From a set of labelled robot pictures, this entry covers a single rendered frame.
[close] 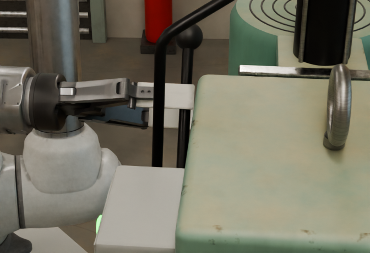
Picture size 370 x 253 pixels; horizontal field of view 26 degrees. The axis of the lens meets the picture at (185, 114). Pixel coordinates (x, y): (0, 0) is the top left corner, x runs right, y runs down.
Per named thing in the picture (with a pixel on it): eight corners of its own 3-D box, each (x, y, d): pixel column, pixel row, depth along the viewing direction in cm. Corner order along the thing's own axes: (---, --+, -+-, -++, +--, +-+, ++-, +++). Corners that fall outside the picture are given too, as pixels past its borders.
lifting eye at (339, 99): (341, 124, 63) (350, 49, 59) (348, 168, 57) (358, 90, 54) (320, 123, 63) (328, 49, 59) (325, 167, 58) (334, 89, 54)
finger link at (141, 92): (123, 87, 97) (119, 81, 94) (164, 89, 97) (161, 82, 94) (121, 99, 97) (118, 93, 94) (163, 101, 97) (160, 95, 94)
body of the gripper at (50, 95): (38, 134, 109) (106, 138, 108) (22, 123, 100) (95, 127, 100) (44, 81, 110) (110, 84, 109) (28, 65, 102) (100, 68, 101)
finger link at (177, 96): (137, 83, 98) (136, 81, 97) (195, 85, 97) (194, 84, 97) (136, 107, 97) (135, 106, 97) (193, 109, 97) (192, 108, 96)
